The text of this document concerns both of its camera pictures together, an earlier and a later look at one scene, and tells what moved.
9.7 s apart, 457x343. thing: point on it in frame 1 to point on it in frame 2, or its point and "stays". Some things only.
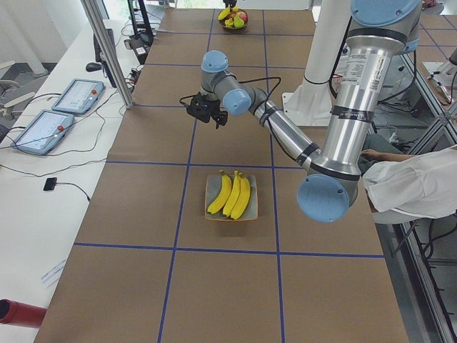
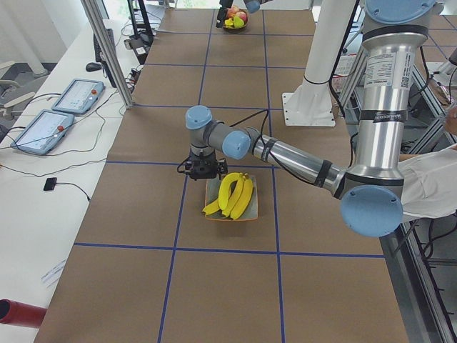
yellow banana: x=244 y=198 stays
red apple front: x=242 y=15 stays
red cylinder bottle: x=17 y=314 stays
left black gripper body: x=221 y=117 to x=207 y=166
